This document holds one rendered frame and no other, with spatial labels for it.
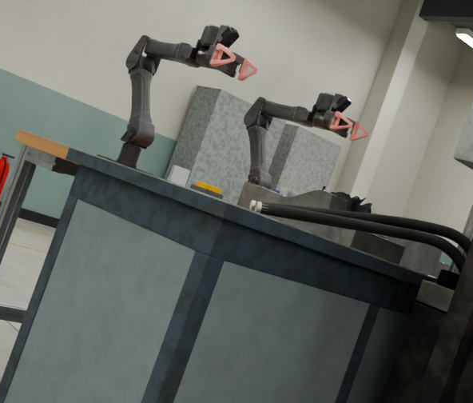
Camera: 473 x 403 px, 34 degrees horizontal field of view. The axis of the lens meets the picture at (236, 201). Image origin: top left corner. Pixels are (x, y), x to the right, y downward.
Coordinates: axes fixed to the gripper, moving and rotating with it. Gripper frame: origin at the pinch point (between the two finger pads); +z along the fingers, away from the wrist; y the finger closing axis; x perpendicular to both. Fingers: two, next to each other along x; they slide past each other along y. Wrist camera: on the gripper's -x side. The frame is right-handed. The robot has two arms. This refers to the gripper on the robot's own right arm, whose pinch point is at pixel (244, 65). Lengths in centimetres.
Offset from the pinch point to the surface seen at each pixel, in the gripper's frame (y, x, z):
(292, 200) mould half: 28.2, 32.1, 11.3
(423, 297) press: 35, 45, 61
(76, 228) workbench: -32, 60, -5
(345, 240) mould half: 28, 38, 36
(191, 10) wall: 353, -140, -514
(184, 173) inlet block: -3.0, 36.0, -4.9
